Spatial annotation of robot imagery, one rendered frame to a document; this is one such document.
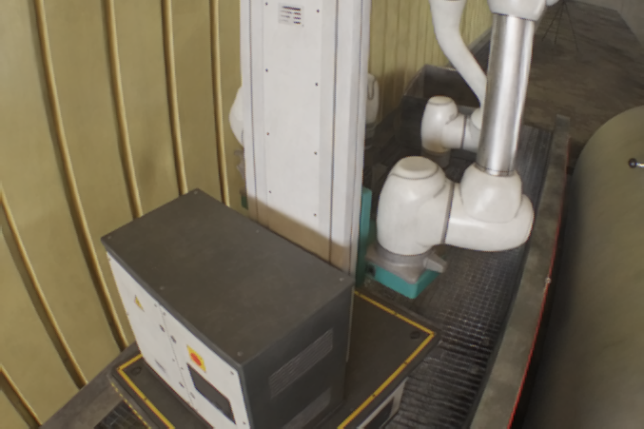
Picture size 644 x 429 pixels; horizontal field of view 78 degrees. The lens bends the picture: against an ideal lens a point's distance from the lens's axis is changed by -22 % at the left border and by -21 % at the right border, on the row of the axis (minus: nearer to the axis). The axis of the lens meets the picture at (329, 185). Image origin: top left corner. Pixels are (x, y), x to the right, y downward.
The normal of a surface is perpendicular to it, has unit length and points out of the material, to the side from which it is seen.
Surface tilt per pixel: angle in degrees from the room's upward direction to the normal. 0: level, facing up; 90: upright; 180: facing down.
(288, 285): 0
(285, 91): 90
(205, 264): 0
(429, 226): 88
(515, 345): 1
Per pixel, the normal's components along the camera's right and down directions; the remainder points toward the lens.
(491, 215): -0.22, 0.29
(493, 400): 0.02, -0.86
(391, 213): -0.67, 0.32
